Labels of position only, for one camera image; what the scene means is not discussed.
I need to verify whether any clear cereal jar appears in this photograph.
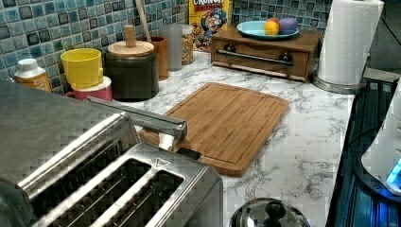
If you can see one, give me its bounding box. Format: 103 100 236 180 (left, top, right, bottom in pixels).
182 25 194 64

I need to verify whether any white-capped orange bottle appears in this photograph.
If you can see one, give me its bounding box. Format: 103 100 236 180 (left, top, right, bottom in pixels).
14 59 51 92

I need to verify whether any stainless four-slot toaster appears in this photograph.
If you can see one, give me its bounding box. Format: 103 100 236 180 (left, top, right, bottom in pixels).
17 141 225 227

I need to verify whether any yellow cereal box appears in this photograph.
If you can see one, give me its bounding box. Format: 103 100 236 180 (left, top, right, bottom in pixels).
189 0 233 52

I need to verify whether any bamboo cutting board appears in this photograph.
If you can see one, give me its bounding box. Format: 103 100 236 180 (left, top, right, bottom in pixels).
138 81 290 178

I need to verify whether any frosted grey plastic cup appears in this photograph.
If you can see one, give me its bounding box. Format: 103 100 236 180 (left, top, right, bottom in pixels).
160 24 183 71

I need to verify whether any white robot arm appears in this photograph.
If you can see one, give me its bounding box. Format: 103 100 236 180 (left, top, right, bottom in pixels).
361 82 401 196

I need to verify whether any yellow mug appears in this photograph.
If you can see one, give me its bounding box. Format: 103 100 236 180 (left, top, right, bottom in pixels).
61 48 103 89

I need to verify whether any orange fruit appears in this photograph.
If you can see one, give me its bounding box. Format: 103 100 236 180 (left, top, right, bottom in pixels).
264 21 280 36

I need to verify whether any wooden drawer box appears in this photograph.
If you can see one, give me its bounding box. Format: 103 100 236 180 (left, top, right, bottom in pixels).
211 28 323 81

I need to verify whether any brown wooden utensil holder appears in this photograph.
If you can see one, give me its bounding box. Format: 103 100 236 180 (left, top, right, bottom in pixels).
145 36 168 80

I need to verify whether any stainless pot lid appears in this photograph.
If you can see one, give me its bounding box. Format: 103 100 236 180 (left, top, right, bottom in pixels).
230 198 310 227

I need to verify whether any white paper towel roll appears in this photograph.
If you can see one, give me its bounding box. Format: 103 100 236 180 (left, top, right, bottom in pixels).
318 0 384 85

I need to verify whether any purple fruit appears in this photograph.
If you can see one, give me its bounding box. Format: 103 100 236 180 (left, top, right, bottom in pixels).
278 18 298 35

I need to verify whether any stainless toaster oven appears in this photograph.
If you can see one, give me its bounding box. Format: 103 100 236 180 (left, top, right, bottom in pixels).
0 79 187 184

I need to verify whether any red fruit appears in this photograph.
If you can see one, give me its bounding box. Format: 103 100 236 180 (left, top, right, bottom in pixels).
268 17 279 24

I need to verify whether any light blue plate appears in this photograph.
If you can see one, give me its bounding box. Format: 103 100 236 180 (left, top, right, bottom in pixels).
236 21 300 40

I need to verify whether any black canister with wooden lid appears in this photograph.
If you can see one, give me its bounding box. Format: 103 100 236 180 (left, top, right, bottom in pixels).
104 25 159 101

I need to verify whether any metal paper towel holder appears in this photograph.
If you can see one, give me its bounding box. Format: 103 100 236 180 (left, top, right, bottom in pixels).
309 71 367 95

